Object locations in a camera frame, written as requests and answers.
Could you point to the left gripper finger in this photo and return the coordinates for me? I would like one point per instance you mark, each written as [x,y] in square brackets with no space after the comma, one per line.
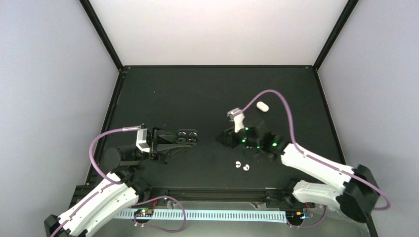
[165,151]
[167,136]

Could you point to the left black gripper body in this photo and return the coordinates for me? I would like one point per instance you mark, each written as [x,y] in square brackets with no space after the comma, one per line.
[155,140]

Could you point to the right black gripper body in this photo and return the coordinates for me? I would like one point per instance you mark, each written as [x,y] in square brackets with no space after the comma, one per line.
[250,142]

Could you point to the black charging case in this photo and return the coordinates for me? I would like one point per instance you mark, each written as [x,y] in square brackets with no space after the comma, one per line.
[187,136]

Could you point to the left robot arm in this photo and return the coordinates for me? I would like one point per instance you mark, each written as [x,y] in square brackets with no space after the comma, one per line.
[123,187]

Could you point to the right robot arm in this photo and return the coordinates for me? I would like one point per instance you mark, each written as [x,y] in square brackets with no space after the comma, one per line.
[353,191]

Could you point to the white charging case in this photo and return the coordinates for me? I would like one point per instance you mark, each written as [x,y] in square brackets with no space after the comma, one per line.
[262,106]

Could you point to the left circuit board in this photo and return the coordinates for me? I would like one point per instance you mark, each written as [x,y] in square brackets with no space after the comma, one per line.
[143,213]

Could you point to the circuit board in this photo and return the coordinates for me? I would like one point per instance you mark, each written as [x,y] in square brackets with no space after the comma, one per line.
[301,215]
[143,213]

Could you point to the right circuit board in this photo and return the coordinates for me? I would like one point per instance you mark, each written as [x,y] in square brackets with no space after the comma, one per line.
[301,215]

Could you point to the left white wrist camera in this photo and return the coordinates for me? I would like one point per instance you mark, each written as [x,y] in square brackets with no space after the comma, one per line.
[142,140]

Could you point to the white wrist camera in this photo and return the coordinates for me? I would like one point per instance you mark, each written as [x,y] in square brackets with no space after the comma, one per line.
[142,140]
[237,117]

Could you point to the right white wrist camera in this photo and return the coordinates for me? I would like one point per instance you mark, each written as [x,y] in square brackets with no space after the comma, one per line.
[237,117]

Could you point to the light blue cable duct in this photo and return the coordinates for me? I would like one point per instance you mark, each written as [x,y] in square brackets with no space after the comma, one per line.
[210,215]

